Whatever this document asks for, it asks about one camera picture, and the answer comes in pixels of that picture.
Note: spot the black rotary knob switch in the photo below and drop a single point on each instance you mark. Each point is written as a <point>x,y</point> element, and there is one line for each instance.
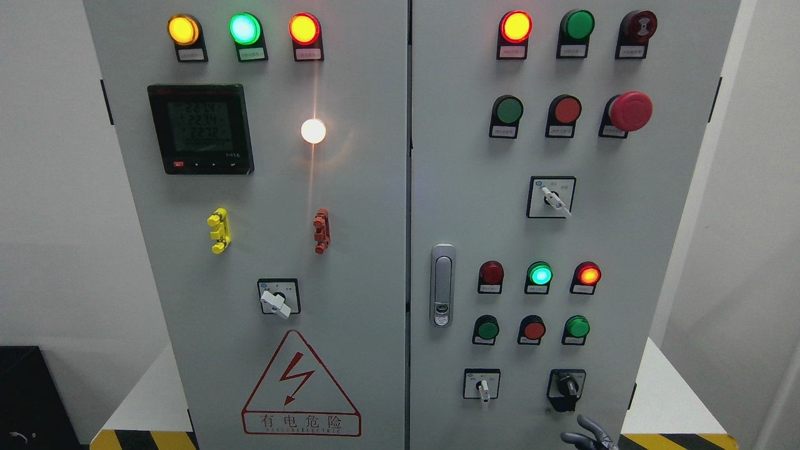
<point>565,388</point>

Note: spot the red terminal connector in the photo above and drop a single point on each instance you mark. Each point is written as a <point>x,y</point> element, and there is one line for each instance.
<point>322,230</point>

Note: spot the dark red lamp lower left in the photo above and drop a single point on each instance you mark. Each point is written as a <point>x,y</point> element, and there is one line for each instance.
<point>490,278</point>

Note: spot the white lit indicator lamp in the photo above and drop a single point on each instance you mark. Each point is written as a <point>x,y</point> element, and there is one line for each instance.
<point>313,131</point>

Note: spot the green push button lower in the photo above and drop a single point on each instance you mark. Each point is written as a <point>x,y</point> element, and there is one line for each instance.
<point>485,330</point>

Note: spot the green push button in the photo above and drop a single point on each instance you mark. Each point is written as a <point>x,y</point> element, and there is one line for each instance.
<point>506,113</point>
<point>485,330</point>

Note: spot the green lit lamp lower middle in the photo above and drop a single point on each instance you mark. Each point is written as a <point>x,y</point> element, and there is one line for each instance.
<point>538,278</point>

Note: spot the green push button upper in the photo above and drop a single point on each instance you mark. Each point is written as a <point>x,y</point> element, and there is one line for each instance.
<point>506,113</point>

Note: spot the grey left cabinet door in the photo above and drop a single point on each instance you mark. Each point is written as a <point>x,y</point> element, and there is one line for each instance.
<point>352,295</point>

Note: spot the grey cabinet door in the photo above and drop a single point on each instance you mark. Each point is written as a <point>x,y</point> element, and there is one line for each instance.
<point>472,191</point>
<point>352,295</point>

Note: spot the red push button lower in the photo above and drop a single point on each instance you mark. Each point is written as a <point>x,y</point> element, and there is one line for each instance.
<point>531,330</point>

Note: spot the red push button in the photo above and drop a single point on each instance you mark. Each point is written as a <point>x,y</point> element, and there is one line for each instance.
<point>562,117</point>
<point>531,330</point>

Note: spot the grey right cabinet door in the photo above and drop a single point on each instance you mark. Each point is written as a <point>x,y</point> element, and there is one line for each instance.
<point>472,191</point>

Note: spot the yellow terminal connector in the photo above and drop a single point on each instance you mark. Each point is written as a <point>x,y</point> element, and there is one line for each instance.
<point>220,230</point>

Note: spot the red lamp lower right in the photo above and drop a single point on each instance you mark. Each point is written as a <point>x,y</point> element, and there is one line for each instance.
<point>585,278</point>

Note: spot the red electric hazard warning sticker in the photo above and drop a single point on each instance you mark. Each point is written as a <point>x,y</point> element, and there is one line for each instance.
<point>297,395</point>

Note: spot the red push button upper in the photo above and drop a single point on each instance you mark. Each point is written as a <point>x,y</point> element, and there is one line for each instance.
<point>562,117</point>

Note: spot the green lamp button lower right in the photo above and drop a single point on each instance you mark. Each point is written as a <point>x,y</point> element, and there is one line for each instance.
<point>576,330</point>

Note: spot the red indicator lamp left door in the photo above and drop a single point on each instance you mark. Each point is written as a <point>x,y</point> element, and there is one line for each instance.
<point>306,33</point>

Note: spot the black digital power meter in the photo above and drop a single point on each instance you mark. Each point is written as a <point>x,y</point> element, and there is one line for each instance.
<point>202,129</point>

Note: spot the red lit lamp right door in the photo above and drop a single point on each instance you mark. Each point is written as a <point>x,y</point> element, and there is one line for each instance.
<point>513,35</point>

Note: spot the green indicator lamp top left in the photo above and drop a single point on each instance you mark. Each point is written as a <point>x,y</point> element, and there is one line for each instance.
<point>247,33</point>

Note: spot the red emergency stop button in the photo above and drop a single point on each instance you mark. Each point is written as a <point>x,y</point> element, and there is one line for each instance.
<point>625,113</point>

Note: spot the green lamp top right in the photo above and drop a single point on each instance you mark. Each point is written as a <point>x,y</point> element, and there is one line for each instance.
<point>574,34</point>

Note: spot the yellow indicator lamp top left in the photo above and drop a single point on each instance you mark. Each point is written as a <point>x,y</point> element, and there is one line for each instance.
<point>187,35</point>

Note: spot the dark red buzzer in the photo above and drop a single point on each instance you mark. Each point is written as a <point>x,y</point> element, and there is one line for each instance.
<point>635,31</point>

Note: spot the white platform with hazard stripes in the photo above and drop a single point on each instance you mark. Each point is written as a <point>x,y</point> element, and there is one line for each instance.
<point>665,412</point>

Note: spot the black box bottom left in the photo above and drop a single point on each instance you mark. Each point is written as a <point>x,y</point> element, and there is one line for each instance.
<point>32,412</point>

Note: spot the silver door latch handle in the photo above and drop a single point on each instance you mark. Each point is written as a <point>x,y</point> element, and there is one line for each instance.
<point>441,284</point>

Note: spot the white selector switch left door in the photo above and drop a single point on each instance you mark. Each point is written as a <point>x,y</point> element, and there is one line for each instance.
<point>279,296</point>

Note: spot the white selector switch right upper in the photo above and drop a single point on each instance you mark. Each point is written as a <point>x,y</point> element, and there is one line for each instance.
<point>550,197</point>

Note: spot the small white selector switch bottom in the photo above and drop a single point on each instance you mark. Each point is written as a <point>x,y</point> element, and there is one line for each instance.
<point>481,384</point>

